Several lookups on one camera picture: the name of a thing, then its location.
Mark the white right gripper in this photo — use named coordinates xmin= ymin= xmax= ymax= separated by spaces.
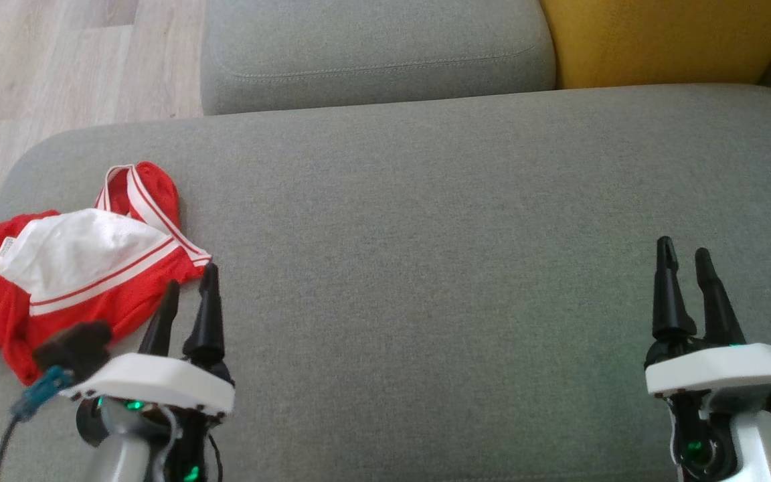
xmin=645 ymin=236 xmax=771 ymax=397

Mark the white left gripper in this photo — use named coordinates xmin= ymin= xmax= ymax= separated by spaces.
xmin=61 ymin=262 xmax=236 ymax=416

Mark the red and white jersey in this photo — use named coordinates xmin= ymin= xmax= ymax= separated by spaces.
xmin=0 ymin=161 xmax=213 ymax=387

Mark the wide grey sofa ottoman cushion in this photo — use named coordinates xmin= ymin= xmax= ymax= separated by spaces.
xmin=0 ymin=84 xmax=771 ymax=482

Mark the large yellow sofa back cushion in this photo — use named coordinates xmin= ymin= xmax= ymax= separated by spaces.
xmin=538 ymin=0 xmax=771 ymax=90

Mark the grey sofa seat cushion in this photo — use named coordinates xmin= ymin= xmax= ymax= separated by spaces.
xmin=200 ymin=0 xmax=558 ymax=116

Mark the blue-plug left camera cable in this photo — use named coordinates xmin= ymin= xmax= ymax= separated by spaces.
xmin=0 ymin=365 xmax=76 ymax=482

